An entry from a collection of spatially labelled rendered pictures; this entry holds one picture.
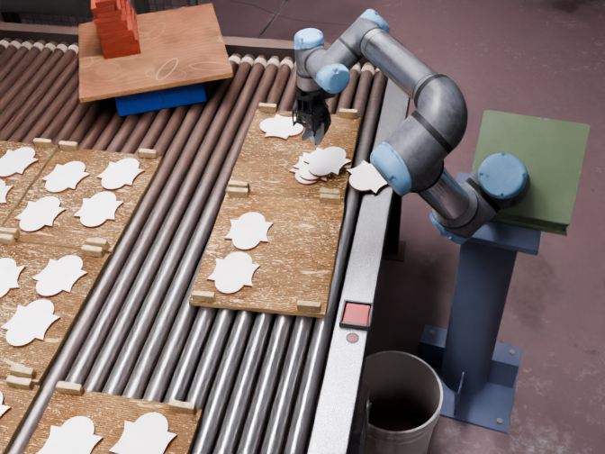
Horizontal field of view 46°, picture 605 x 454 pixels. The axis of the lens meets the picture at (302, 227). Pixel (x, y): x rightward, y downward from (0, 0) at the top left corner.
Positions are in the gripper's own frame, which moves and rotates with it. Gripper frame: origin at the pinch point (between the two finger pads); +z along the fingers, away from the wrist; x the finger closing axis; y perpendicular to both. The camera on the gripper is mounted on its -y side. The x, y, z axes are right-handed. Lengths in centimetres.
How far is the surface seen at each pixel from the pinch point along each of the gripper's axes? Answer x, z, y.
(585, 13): 30, 105, -306
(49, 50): -128, 13, -20
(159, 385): 2, 12, 83
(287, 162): -9.6, 10.7, 1.7
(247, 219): -7.1, 9.6, 29.1
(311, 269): 17.5, 10.5, 37.0
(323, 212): 10.3, 10.6, 16.4
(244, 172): -19.1, 10.7, 11.3
